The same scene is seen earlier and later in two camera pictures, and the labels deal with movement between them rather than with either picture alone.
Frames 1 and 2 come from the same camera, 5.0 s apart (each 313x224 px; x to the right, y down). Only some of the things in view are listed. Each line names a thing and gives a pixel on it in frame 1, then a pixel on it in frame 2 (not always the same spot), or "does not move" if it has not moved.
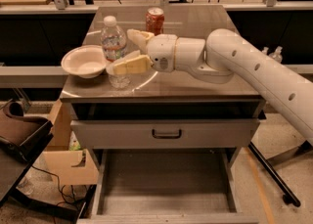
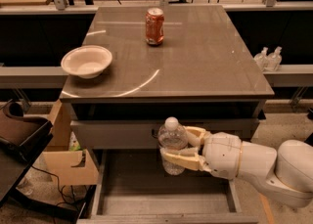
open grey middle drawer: (163, 186) does not move
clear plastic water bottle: (113, 45) to (172, 136)
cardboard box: (67, 166) does not move
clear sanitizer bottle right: (277, 54) does not move
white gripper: (161, 53) to (222, 155)
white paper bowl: (85, 61) does not move
